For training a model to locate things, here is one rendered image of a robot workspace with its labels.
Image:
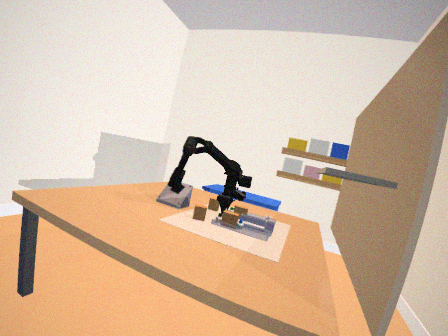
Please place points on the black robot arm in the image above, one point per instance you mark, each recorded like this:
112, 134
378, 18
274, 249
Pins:
231, 167

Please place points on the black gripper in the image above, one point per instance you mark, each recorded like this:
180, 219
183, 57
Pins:
225, 198

